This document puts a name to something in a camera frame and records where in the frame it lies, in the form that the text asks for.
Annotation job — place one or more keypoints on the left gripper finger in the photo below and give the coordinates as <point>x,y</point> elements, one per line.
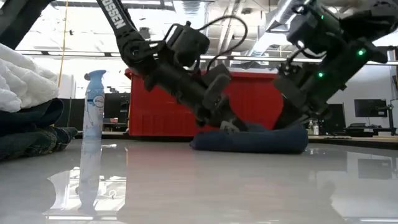
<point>233,123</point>

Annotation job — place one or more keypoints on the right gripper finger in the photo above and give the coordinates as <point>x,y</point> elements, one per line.
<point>289,119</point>

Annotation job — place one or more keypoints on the dark navy garment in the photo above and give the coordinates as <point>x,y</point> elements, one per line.
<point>264,141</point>

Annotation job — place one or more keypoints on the white lace garment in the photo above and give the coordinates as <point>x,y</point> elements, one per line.
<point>25,81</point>

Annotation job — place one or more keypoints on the dark denim jeans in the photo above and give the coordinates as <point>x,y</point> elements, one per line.
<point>25,130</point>

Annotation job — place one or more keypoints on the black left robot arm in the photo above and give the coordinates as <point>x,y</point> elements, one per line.
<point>130,46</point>

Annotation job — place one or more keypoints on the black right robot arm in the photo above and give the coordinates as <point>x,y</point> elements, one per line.
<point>342,46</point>

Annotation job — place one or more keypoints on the red plastic laundry bin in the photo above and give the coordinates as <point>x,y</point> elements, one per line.
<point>149,109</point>

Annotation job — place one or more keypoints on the white spray bottle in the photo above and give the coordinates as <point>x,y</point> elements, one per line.
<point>311,127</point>

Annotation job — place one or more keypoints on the clear pump bottle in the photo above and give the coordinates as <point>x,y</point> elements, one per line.
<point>316,128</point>

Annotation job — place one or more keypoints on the black desk equipment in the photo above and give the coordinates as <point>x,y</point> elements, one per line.
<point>360,130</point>

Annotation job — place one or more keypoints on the black computer monitor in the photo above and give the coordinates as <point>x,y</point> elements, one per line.
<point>370,108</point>

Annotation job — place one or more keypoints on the light blue air freshener bottle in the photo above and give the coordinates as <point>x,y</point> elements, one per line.
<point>94,105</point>

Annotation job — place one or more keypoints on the black partition panel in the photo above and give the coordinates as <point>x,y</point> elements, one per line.
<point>73,113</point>

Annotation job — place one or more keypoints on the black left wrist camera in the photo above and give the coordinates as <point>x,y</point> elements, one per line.
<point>217,90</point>

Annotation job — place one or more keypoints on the black aluminium table frame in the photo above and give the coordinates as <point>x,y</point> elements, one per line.
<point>367,143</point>

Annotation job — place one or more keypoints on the silver ceiling duct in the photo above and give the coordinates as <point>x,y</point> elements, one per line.
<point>273,28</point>

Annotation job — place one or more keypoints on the ceiling light rail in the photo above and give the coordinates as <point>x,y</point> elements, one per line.
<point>77,53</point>

